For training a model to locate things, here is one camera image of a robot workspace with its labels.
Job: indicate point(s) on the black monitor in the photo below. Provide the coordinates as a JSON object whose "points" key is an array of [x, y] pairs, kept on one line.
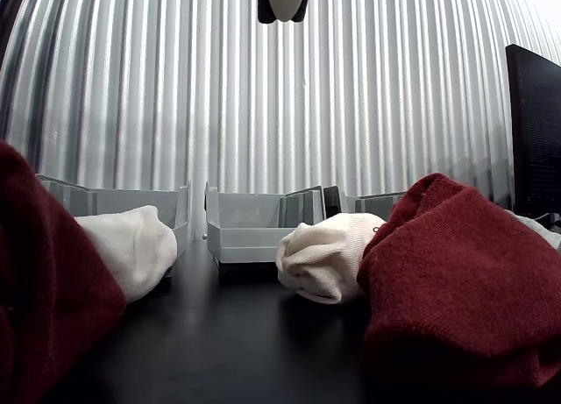
{"points": [[537, 136]]}

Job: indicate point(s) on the grey plastic bin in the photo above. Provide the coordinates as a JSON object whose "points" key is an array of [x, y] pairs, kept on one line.
{"points": [[122, 200], [245, 242], [372, 204]]}

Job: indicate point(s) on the dark red sock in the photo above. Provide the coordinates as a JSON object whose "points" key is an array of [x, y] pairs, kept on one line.
{"points": [[451, 268], [44, 268]]}

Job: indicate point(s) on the white sock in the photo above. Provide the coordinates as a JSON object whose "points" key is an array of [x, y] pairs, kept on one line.
{"points": [[140, 255], [324, 259]]}

